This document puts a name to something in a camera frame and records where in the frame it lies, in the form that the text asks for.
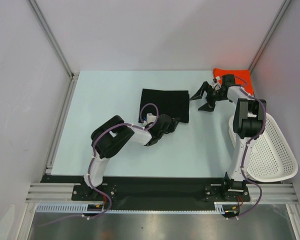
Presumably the black t-shirt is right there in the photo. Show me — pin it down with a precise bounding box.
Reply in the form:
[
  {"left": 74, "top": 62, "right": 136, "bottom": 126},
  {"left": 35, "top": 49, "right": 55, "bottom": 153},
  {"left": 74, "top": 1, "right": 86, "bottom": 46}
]
[{"left": 139, "top": 88, "right": 190, "bottom": 124}]

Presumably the white slotted cable duct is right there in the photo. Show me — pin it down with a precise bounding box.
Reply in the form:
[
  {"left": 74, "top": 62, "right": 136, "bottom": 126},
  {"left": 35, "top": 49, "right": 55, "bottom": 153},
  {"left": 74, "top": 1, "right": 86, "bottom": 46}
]
[{"left": 36, "top": 202, "right": 239, "bottom": 215}]

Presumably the right aluminium corner post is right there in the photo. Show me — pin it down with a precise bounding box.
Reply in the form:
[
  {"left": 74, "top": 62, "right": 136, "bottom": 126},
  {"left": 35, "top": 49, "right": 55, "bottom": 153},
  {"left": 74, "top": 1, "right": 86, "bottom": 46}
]
[{"left": 248, "top": 0, "right": 294, "bottom": 73}]

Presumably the left aluminium corner post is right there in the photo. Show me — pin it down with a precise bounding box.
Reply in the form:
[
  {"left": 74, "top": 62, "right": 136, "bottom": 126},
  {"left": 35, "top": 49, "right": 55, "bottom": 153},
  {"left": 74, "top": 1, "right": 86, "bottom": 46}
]
[{"left": 26, "top": 0, "right": 74, "bottom": 79}]

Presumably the white perforated plastic basket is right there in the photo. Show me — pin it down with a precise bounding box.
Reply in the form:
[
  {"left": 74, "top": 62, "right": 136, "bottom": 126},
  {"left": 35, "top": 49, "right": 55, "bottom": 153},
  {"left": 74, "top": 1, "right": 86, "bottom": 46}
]
[{"left": 227, "top": 114, "right": 298, "bottom": 183}]

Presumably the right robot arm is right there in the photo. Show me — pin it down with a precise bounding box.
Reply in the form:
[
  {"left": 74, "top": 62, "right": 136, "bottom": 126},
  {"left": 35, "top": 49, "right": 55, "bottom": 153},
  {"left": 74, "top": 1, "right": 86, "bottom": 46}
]
[{"left": 190, "top": 74, "right": 267, "bottom": 202}]

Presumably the aluminium frame rail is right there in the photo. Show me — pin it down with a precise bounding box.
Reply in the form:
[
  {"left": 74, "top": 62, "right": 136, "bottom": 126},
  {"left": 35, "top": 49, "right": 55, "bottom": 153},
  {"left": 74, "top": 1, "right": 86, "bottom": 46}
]
[{"left": 26, "top": 183, "right": 299, "bottom": 204}]

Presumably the aluminium corner post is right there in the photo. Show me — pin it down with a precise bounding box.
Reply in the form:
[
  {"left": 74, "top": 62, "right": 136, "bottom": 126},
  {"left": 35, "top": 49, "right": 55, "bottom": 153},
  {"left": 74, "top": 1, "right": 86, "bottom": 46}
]
[
  {"left": 26, "top": 0, "right": 74, "bottom": 79},
  {"left": 248, "top": 0, "right": 294, "bottom": 73}
]

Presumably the folded orange t-shirt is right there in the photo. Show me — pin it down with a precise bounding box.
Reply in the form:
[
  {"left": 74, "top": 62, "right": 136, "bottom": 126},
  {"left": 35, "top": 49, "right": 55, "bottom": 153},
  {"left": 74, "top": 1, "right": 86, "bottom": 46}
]
[{"left": 213, "top": 68, "right": 254, "bottom": 95}]

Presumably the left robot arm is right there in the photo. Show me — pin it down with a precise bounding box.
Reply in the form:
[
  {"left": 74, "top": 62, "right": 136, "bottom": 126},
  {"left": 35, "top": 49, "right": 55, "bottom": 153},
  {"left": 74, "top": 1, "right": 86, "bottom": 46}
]
[{"left": 78, "top": 113, "right": 181, "bottom": 201}]

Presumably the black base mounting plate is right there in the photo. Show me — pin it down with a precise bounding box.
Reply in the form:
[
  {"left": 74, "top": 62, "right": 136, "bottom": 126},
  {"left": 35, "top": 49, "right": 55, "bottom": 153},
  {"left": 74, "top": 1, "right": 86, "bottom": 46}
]
[{"left": 41, "top": 175, "right": 251, "bottom": 211}]

